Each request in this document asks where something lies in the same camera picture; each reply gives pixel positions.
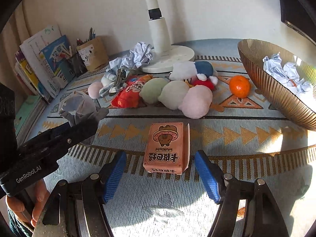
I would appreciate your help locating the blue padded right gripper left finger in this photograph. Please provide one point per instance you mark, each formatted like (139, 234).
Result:
(111, 175)

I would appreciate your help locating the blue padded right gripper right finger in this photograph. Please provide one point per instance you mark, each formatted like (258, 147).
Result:
(211, 176)

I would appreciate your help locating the pink snack carton box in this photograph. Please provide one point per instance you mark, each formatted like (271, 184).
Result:
(168, 148)

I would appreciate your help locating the blue workbook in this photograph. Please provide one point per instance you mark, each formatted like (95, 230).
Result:
(56, 56)

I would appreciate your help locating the white workbook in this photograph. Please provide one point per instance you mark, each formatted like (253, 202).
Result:
(32, 50)

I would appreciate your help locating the plaid cloth scrunchie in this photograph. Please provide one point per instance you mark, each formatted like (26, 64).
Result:
(114, 78)

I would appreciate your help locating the patterned woven table mat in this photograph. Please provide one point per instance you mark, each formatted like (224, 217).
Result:
(161, 192)

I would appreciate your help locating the white desk lamp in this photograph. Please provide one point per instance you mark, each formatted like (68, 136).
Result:
(165, 54)

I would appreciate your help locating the plush duck toy blue hat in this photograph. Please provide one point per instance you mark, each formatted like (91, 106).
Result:
(195, 73)

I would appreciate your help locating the black monitor screen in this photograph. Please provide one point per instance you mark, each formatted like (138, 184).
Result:
(300, 16)

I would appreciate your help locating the pastel plush caterpillar toy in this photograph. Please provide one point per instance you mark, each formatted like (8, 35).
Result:
(194, 102)

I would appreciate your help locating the paper ball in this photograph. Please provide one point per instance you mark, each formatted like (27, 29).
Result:
(287, 75)

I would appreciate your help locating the black mesh pen holder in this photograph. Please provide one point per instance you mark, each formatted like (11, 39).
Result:
(77, 64)

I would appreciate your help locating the orange mandarin fruit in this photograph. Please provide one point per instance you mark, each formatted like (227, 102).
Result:
(240, 86)

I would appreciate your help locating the paper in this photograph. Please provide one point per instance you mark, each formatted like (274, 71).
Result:
(140, 55)

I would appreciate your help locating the brown cardboard pen holder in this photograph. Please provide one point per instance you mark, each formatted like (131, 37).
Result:
(93, 54)

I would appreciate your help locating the red plush keychain toy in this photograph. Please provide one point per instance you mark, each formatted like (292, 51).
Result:
(129, 97)

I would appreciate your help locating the amber ribbed glass bowl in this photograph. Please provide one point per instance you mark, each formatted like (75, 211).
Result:
(252, 52)

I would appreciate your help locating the paper mid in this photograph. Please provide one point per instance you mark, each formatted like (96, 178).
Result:
(78, 108)

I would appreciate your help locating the yellow book stack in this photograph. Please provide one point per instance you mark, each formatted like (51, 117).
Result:
(26, 68)

